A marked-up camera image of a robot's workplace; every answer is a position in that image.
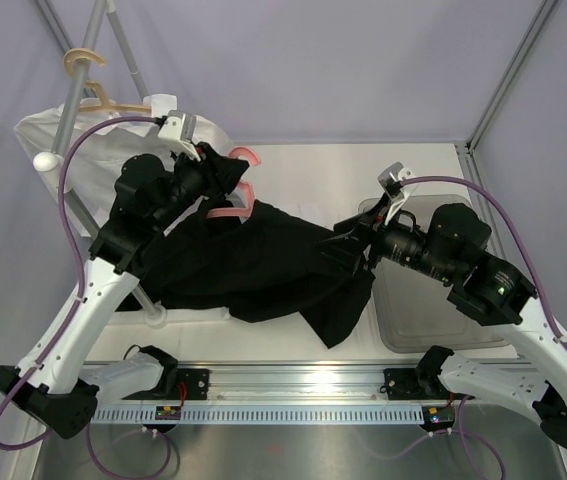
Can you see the beige wooden hanger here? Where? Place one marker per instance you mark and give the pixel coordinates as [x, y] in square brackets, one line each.
[104, 103]

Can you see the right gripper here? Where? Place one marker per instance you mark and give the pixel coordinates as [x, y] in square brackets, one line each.
[360, 231]

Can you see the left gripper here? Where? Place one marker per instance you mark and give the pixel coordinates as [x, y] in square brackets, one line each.
[219, 173]

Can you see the black shirt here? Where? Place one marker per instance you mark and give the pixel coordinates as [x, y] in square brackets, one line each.
[262, 268]

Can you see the white cable duct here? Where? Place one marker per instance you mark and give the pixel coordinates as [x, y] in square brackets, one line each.
[379, 414]

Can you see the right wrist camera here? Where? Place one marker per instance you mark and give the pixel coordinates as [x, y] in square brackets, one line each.
[391, 180]

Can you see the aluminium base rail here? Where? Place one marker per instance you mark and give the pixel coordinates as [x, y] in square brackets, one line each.
[288, 380]

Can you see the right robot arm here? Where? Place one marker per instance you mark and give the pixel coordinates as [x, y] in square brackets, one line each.
[484, 288]

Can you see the pink hanger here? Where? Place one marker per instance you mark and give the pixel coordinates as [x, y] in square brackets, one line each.
[244, 189]

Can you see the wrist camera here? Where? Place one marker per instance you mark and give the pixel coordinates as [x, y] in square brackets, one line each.
[391, 180]
[176, 133]

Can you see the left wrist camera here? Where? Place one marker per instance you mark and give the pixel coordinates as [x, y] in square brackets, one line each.
[176, 133]

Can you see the white shirt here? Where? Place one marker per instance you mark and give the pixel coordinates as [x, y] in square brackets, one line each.
[98, 161]

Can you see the clear plastic bin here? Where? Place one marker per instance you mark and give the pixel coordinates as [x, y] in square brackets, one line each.
[413, 320]

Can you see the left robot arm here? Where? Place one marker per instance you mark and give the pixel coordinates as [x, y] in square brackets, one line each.
[50, 383]

